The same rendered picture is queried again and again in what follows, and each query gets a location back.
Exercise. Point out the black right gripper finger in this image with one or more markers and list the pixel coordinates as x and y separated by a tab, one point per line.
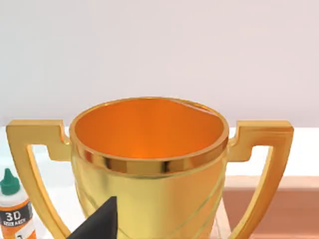
102	221

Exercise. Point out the gold trophy cup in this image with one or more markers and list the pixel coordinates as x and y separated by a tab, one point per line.
149	189

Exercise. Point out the white bottle with green cap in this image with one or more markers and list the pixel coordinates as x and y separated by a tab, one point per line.
15	211

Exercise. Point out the shallow salmon-coloured box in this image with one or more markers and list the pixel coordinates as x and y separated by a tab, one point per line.
286	206

